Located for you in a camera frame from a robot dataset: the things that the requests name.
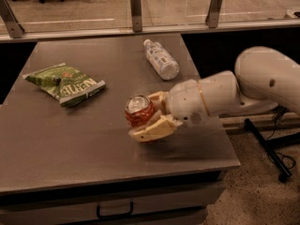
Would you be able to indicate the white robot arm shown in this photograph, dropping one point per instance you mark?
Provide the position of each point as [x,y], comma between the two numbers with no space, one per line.
[263,78]

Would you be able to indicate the middle metal railing bracket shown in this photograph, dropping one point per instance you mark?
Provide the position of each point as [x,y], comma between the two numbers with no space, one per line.
[136,15]

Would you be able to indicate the black stand base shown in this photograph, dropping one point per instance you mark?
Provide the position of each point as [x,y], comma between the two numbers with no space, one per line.
[283,162]

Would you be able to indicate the metal railing bracket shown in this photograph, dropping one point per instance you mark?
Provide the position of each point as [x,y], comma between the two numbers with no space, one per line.
[136,15]
[213,13]
[14,29]

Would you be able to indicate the clear plastic water bottle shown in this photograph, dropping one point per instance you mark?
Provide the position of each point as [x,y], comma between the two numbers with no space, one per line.
[163,63]

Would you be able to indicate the left metal railing bracket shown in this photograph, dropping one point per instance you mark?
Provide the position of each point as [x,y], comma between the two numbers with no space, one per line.
[14,29]

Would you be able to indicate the black drawer handle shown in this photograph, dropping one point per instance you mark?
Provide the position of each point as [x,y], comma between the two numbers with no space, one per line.
[114,210]

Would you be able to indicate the red coke can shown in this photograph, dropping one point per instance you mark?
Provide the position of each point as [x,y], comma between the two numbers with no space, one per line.
[139,110]

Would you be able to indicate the right metal railing bracket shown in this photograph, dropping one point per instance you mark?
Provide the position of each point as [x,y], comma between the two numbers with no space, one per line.
[213,13]

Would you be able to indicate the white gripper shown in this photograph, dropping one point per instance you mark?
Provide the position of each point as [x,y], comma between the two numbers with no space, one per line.
[184,102]

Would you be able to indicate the grey cabinet drawer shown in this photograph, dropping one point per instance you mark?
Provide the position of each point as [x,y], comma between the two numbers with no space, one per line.
[176,205]

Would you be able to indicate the green chip bag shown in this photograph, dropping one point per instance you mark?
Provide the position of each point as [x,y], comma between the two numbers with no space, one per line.
[65,83]

